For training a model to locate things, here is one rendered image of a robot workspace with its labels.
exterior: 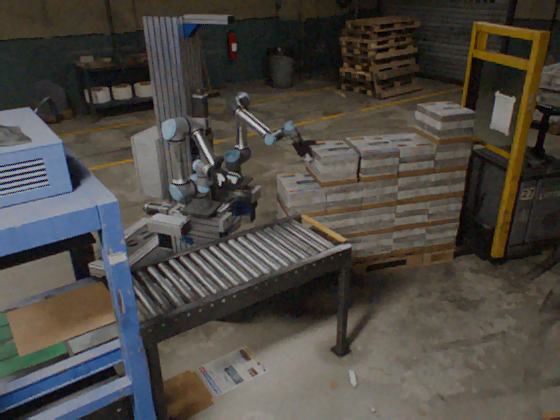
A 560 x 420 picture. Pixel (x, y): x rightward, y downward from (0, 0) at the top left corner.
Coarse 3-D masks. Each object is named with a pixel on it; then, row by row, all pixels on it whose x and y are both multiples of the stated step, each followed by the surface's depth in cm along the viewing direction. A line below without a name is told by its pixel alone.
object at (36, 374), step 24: (72, 288) 265; (0, 312) 248; (0, 336) 232; (96, 336) 230; (0, 360) 218; (24, 360) 217; (48, 360) 217; (72, 360) 217; (96, 360) 221; (120, 360) 228; (0, 384) 206; (24, 384) 206; (48, 384) 212; (0, 408) 204
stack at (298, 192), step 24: (288, 192) 364; (312, 192) 367; (336, 192) 372; (360, 192) 378; (384, 192) 384; (408, 192) 389; (336, 216) 381; (360, 216) 386; (384, 216) 392; (408, 216) 399; (336, 240) 391; (360, 240) 397; (384, 240) 402; (408, 240) 408; (360, 264) 407; (408, 264) 420
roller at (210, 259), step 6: (204, 252) 295; (204, 258) 293; (210, 258) 289; (210, 264) 287; (216, 264) 283; (216, 270) 282; (222, 270) 278; (228, 270) 278; (222, 276) 277; (228, 276) 272; (234, 276) 272; (234, 282) 267; (240, 282) 266
